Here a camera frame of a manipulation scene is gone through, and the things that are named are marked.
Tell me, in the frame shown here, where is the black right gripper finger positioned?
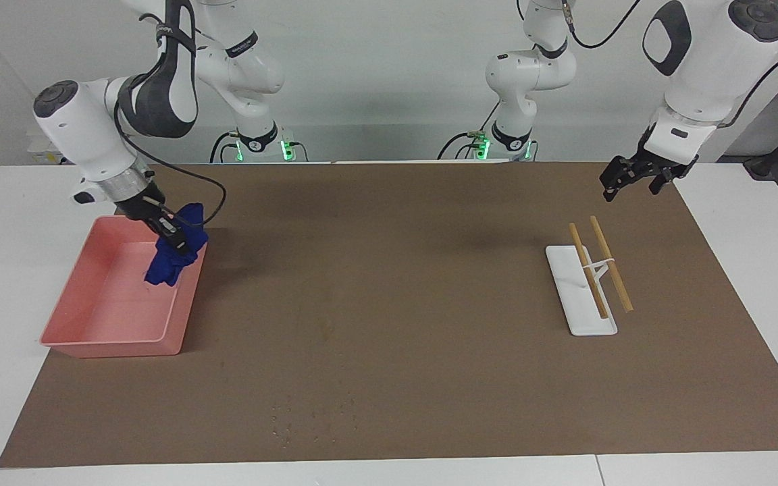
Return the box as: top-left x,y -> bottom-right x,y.
159,215 -> 199,258

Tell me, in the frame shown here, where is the blue towel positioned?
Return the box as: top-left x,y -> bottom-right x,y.
144,202 -> 209,288

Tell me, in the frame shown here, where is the wooden rack rod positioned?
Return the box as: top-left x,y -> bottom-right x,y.
569,222 -> 609,320
590,215 -> 634,313

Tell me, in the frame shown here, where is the pink plastic bin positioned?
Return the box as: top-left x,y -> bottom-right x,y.
40,214 -> 208,358

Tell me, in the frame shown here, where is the white rack with wooden bars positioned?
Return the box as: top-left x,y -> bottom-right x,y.
545,244 -> 619,337

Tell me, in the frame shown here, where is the brown table mat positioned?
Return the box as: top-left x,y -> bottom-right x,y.
0,161 -> 778,468

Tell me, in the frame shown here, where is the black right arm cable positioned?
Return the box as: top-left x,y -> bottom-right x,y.
113,13 -> 228,227

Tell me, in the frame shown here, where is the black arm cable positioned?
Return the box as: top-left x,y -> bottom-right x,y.
561,0 -> 778,129
113,13 -> 228,227

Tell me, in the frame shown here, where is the black base cable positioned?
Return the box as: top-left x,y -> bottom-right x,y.
211,130 -> 241,163
438,101 -> 499,161

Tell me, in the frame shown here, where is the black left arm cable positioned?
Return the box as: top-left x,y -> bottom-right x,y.
561,0 -> 778,129

